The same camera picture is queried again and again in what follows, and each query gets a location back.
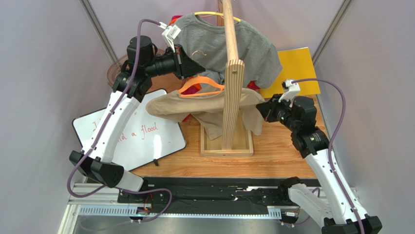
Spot beige t shirt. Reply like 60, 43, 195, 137
146, 88, 265, 140

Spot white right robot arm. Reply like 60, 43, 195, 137
256, 95, 382, 234

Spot clear pink plastic bowl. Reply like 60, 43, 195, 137
107, 54, 182, 93

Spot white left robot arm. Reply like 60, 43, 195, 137
69, 36, 205, 194

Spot grey t shirt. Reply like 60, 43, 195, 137
174, 13, 283, 89

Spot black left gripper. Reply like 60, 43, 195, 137
145, 44, 206, 80

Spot yellow plastic hanger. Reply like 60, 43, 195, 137
194, 11, 241, 22

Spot orange cloth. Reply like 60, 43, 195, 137
172, 13, 260, 90

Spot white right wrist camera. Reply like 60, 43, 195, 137
278, 79, 301, 102

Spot white board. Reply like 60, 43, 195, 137
73, 89, 186, 171

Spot orange plastic hanger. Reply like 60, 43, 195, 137
178, 76, 225, 98

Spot wooden clothes rack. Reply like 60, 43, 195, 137
200, 0, 253, 156

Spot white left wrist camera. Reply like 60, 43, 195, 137
159, 22, 181, 52

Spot pink cloth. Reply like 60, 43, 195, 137
171, 14, 202, 123

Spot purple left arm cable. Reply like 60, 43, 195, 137
66, 19, 173, 223

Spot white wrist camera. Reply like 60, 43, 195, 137
159, 22, 181, 52
278, 79, 301, 102

